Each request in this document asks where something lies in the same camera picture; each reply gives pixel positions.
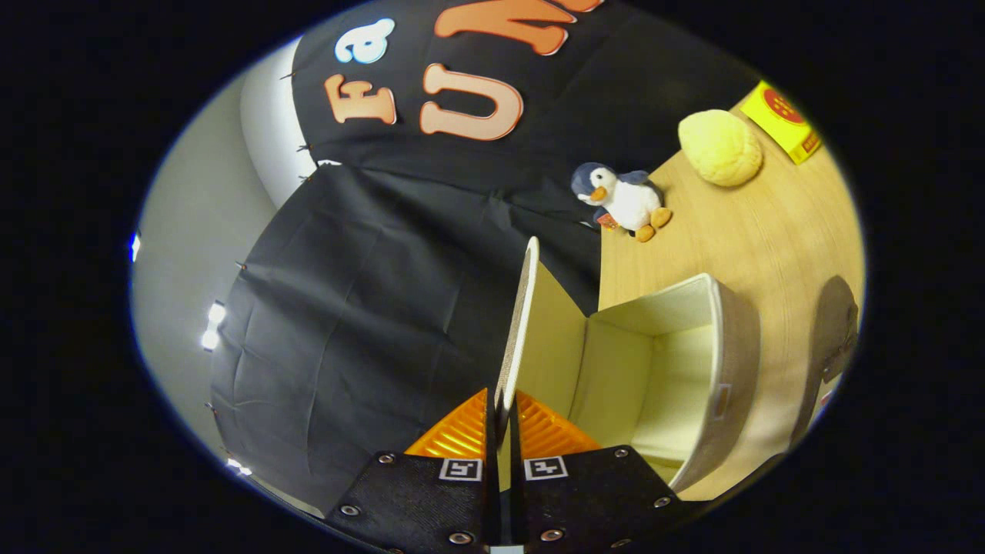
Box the penguin plush toy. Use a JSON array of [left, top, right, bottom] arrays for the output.
[[571, 162, 674, 244]]

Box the yellow bread-shaped plush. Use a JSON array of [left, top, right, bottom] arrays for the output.
[[677, 109, 764, 188]]

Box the brown fuzzy shoe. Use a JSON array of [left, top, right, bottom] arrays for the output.
[[793, 275, 860, 447]]

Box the beige fabric storage box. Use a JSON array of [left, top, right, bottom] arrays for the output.
[[492, 236, 763, 502]]

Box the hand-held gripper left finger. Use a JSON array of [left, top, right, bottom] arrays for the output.
[[323, 387, 503, 554]]

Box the yellow book with red label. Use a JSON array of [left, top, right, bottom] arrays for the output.
[[740, 80, 823, 165]]

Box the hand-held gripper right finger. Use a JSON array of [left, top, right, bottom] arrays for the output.
[[508, 389, 695, 554]]

